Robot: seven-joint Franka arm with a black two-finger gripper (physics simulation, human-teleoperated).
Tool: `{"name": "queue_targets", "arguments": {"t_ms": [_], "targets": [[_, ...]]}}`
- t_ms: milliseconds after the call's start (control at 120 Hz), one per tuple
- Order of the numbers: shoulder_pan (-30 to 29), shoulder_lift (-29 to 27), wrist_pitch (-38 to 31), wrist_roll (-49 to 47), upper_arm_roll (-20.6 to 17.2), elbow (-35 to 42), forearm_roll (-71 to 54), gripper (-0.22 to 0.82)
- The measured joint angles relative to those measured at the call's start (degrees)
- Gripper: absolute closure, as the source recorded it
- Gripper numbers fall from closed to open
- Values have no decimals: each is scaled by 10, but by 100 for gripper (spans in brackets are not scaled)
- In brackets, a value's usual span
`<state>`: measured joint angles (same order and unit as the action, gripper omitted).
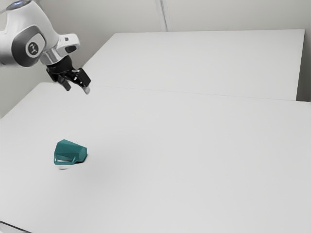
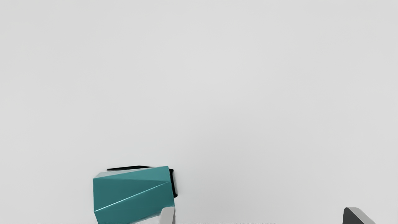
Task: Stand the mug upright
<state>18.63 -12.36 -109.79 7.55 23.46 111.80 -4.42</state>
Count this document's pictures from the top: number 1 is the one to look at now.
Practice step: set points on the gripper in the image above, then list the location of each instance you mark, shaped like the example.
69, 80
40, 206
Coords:
60, 68

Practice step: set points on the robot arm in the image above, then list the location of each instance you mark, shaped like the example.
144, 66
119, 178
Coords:
22, 41

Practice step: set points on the teal faceted mug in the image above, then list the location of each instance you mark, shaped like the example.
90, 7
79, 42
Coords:
69, 151

